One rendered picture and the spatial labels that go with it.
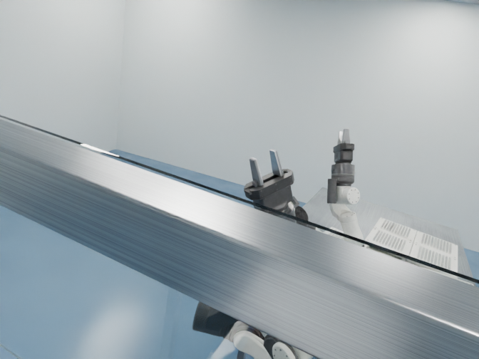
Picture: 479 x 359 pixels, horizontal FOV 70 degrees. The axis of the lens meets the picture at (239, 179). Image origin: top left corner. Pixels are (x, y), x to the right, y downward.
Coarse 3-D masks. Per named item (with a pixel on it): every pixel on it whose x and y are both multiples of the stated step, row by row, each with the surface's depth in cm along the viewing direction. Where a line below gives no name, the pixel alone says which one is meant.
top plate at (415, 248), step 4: (416, 244) 210; (412, 248) 204; (416, 248) 205; (412, 252) 198; (416, 252) 199; (424, 252) 201; (412, 256) 193; (416, 256) 194; (420, 256) 195; (448, 256) 202; (444, 260) 196; (452, 260) 198; (456, 260) 199; (436, 264) 189; (440, 264) 190; (452, 264) 193; (456, 264) 194; (452, 268) 189; (456, 268) 189
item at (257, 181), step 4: (252, 160) 73; (256, 160) 73; (252, 164) 74; (256, 164) 73; (252, 168) 74; (256, 168) 73; (252, 172) 75; (256, 172) 74; (260, 172) 74; (252, 176) 76; (256, 176) 74; (260, 176) 74; (256, 180) 75; (260, 180) 74; (252, 184) 76; (256, 184) 75; (260, 184) 74
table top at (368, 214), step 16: (320, 192) 293; (304, 208) 252; (320, 208) 258; (352, 208) 271; (368, 208) 278; (384, 208) 285; (320, 224) 229; (336, 224) 235; (368, 224) 245; (416, 224) 263; (432, 224) 269; (448, 240) 245; (464, 256) 223; (464, 272) 202
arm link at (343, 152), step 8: (344, 144) 129; (352, 144) 129; (336, 152) 135; (344, 152) 131; (352, 152) 131; (336, 160) 133; (344, 160) 132; (352, 160) 131; (336, 168) 132; (344, 168) 130; (352, 168) 131
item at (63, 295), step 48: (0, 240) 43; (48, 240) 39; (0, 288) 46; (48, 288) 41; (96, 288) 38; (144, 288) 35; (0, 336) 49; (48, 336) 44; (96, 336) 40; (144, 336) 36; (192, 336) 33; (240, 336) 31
